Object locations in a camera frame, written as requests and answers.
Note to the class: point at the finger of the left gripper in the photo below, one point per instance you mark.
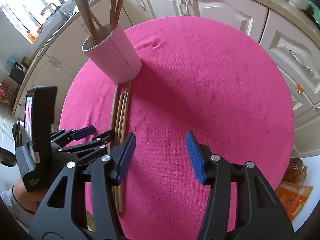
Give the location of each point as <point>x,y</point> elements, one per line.
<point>100,140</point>
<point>62,137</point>

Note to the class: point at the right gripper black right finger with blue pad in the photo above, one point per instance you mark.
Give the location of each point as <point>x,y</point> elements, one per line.
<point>241,202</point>

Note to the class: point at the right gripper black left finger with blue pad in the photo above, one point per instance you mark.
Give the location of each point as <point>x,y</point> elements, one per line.
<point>62,213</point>

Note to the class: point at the dark grey wooden chopstick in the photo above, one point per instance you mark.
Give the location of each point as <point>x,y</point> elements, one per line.
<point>89,21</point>

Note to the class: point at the person's left hand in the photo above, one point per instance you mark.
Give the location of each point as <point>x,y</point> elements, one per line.
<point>29,201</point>

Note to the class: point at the orange snack packet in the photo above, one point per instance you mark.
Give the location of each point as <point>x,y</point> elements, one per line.
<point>293,197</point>

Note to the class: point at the dark brown wooden chopstick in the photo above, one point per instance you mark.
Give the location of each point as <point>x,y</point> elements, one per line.
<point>114,112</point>

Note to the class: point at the long tan wooden chopstick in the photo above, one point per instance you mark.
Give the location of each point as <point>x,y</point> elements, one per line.
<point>127,105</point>

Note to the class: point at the light brown wooden chopstick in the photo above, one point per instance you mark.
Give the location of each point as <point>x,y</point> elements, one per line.
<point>117,189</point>

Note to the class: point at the black electric kettle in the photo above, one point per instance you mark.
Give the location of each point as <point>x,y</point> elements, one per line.
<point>17,73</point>

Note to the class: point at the pink white cup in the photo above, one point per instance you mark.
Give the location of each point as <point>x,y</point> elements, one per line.
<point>114,55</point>

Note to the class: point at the chrome sink faucet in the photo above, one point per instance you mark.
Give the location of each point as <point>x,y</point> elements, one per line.
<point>55,9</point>

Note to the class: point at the pink round tablecloth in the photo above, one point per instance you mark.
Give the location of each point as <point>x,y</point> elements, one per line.
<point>203,76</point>

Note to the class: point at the leftmost wooden chopstick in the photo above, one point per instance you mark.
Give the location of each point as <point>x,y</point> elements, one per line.
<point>115,10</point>

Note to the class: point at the black camera box with screen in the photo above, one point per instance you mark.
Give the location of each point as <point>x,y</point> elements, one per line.
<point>38,118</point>

